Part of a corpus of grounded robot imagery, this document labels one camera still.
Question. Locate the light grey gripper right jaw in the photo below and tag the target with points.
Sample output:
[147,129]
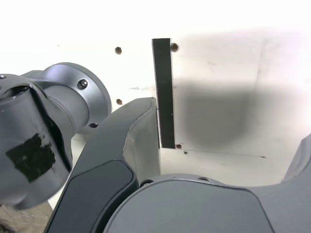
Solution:
[194,208]

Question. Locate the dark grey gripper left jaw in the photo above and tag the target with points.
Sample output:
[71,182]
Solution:
[102,170]

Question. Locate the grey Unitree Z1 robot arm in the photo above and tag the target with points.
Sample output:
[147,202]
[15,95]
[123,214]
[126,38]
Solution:
[73,80]

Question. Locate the black tape strip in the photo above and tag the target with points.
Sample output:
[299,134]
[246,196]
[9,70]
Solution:
[164,97]

